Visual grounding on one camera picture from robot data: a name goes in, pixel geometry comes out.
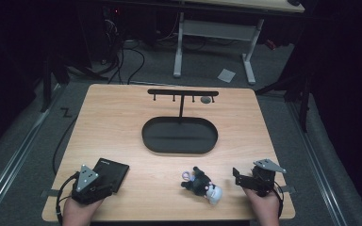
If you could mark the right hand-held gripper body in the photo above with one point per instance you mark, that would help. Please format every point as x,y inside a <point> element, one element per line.
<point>264,179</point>

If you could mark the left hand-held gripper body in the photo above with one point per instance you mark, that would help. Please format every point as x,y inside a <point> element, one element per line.
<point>86,180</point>

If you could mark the black wallet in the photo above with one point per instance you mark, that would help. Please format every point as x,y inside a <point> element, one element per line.
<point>113,174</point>

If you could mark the black hook rack with tray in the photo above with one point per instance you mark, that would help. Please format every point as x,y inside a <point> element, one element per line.
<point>179,138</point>

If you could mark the person's right hand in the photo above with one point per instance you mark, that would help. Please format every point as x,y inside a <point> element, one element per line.
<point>264,208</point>

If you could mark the person's left hand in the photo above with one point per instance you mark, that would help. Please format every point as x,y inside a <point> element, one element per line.
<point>78,213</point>

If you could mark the grey tape strip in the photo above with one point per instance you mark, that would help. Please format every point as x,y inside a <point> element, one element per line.
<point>289,189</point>
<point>49,193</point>

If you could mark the grey round disc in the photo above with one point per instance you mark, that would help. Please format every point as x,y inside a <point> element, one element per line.
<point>205,100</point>

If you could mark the black metal stand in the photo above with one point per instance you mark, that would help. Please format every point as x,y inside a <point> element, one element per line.
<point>47,88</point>
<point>304,103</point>

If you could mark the grey paper sheet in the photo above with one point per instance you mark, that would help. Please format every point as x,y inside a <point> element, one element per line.
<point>226,75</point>

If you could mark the small red object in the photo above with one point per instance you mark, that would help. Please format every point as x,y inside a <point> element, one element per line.
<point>271,44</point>

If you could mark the metal floor rail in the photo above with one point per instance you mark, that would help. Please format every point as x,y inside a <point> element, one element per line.
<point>314,163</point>
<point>15,161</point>

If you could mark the white frame desk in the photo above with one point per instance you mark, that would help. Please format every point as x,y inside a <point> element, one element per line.
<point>217,29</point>

